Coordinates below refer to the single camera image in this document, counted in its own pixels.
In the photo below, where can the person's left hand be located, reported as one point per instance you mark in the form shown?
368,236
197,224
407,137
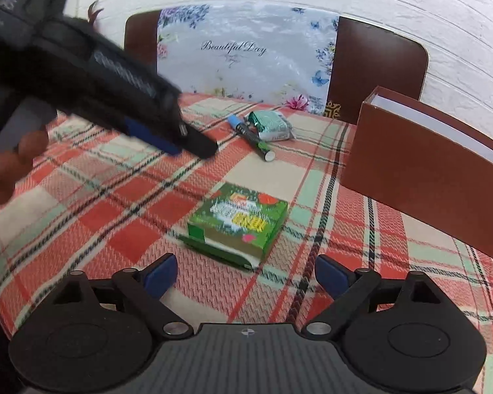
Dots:
8,172

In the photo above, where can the green white foil packet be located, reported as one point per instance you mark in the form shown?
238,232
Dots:
273,125

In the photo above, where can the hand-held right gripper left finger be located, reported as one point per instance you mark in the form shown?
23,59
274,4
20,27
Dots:
160,277

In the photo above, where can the blue capped black marker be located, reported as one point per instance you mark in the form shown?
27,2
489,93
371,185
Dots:
250,137

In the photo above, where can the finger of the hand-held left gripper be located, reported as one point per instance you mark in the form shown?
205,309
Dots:
156,137
119,69

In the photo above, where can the floral plastic bag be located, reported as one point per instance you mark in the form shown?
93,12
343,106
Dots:
250,61

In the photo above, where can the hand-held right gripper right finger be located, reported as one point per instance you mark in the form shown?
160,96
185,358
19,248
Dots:
332,277

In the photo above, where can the brown cardboard box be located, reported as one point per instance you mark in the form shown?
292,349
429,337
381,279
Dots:
419,172

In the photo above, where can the brown chair with floral cover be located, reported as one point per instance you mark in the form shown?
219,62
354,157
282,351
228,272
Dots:
378,65

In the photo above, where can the green printed carton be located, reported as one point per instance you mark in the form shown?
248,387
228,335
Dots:
238,217

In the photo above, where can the dark red feather decoration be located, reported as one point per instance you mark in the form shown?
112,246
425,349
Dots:
94,12

